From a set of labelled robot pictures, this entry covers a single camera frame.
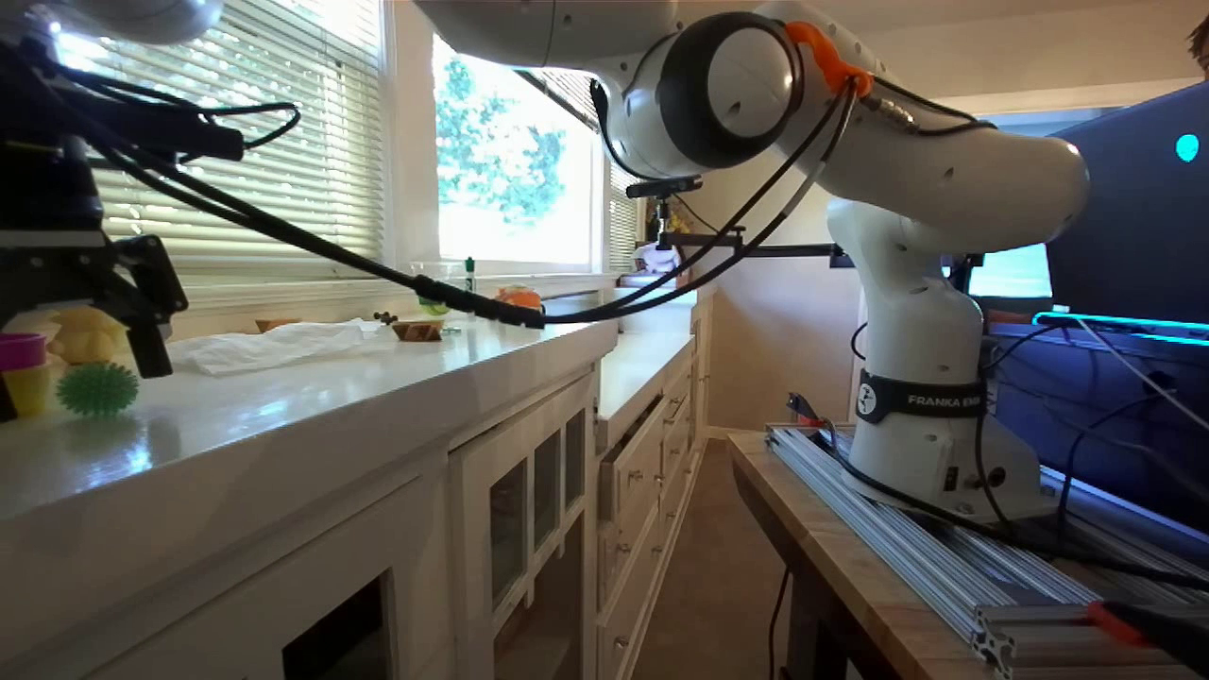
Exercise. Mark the aluminium rail base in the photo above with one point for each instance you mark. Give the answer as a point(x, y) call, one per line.
point(1108, 597)

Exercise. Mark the white crumpled cloth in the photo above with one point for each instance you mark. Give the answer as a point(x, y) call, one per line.
point(298, 340)

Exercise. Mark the yellow bunny toy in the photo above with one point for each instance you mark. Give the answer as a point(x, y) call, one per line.
point(88, 335)

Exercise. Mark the brown wooden block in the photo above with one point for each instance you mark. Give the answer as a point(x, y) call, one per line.
point(417, 330)

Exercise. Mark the white window blind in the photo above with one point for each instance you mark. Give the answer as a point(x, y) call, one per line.
point(305, 81)

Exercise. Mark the orange toy car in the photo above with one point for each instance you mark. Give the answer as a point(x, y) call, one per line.
point(519, 296)

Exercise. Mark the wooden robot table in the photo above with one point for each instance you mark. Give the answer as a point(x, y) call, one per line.
point(849, 610)

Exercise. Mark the white cabinet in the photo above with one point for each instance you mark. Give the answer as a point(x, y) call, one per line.
point(410, 517)

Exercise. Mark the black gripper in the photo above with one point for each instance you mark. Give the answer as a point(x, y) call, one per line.
point(50, 211)

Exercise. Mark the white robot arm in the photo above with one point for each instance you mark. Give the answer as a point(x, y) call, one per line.
point(680, 90)

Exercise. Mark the pink plastic bowl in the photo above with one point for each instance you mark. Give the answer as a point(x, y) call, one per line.
point(20, 350)

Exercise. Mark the green spiky ball toy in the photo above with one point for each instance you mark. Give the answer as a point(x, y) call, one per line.
point(98, 390)

